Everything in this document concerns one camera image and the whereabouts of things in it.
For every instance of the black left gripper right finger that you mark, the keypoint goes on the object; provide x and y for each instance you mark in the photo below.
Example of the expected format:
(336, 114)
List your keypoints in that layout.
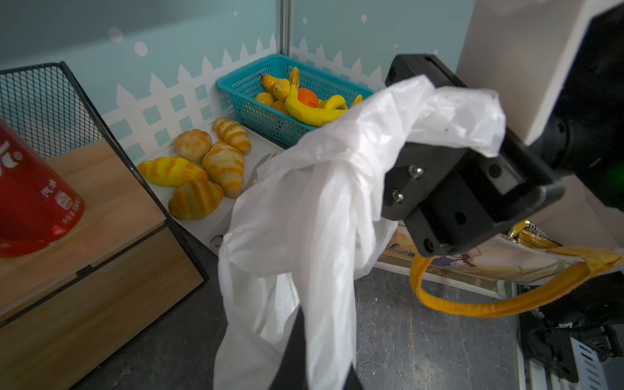
(352, 381)

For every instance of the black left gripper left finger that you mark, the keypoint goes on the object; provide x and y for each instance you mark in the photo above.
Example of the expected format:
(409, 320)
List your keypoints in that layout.
(291, 374)

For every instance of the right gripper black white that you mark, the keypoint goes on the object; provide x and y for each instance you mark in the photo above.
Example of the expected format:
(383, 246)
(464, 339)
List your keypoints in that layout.
(454, 199)

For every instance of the canvas tote bag yellow handles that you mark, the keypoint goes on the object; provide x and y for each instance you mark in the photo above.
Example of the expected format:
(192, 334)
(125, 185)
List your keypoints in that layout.
(591, 235)

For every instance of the white plastic grocery bag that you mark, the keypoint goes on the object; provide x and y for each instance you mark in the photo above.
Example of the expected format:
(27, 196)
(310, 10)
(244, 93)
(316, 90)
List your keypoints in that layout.
(312, 224)

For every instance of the yellow snack bag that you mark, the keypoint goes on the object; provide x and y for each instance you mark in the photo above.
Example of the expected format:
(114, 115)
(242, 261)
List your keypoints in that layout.
(528, 234)

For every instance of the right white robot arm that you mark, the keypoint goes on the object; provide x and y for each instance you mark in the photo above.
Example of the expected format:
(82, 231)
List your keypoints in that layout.
(584, 133)

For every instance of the yellow banana bunch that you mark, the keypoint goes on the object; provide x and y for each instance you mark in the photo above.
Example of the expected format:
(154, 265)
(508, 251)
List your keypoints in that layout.
(326, 112)

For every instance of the orange fruit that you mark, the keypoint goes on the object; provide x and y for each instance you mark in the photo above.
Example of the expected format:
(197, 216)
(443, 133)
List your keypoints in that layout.
(308, 98)

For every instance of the teal plastic basket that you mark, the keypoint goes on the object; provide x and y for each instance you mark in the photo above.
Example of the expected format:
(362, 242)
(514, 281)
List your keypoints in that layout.
(258, 92)

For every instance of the large striped croissant left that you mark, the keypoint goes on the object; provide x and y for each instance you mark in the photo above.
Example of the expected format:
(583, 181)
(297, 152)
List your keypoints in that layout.
(195, 200)

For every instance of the small striped croissant right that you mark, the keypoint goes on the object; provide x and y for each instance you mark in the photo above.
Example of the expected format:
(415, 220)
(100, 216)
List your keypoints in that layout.
(233, 134)

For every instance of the long striped croissant centre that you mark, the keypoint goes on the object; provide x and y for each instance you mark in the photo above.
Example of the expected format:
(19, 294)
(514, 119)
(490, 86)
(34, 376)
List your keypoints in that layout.
(225, 165)

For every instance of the yellow striped bread roll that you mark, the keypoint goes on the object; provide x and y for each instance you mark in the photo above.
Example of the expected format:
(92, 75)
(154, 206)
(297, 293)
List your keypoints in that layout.
(171, 172)

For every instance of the pale round bread roll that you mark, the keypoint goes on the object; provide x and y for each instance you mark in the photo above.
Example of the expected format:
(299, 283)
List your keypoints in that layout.
(193, 145)

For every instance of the red cola can right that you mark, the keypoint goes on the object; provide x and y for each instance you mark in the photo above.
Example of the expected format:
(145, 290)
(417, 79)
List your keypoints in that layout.
(34, 195)

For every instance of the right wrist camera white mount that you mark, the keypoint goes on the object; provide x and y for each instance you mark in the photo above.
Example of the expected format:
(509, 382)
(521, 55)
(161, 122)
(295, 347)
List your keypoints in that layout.
(524, 50)

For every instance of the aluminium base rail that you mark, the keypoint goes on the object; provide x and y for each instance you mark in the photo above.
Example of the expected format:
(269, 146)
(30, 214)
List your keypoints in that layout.
(559, 334)

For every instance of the black wire two-tier shelf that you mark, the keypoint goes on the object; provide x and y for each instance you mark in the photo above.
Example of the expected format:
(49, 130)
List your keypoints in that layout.
(84, 279)

